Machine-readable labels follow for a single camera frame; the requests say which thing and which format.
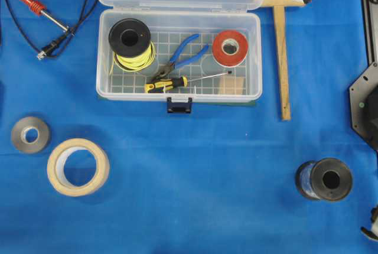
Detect grey tape roll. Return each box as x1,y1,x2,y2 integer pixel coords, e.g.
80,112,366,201
11,116,50,154

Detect blue table cloth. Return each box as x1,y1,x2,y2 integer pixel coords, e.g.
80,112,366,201
1,0,377,253

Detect red tape roll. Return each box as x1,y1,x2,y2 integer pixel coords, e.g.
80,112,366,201
212,30,249,68

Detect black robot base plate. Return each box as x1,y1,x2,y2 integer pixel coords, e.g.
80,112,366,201
349,62,377,152

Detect blue handled pliers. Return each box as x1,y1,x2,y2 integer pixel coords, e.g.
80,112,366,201
151,33,210,83

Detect black white object at edge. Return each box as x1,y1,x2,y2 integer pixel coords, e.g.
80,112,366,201
361,206,378,242

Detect small wooden block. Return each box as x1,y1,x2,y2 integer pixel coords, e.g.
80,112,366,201
218,76,245,95

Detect aluminium frame rail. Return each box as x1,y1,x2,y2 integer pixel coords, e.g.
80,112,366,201
361,0,377,67

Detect black power cable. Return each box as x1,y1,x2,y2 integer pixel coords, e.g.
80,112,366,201
0,0,98,60

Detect clear plastic tool box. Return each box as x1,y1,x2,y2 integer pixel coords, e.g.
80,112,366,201
96,0,263,103

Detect wooden T-shaped mallet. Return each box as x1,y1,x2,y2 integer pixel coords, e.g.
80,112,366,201
261,0,304,121

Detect beige masking tape roll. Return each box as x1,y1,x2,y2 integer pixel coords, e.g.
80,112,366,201
47,138,110,197

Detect red soldering iron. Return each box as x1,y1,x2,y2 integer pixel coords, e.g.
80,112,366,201
20,0,69,32

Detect blue wire spool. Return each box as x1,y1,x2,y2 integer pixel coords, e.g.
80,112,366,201
295,158,353,202

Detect yellow wire spool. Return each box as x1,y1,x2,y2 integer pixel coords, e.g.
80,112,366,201
108,18,156,73

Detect yellow black screwdriver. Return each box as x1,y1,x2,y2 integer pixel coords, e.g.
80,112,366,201
144,71,232,93

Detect black tool box latch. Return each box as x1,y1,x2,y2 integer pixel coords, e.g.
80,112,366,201
167,97,193,114

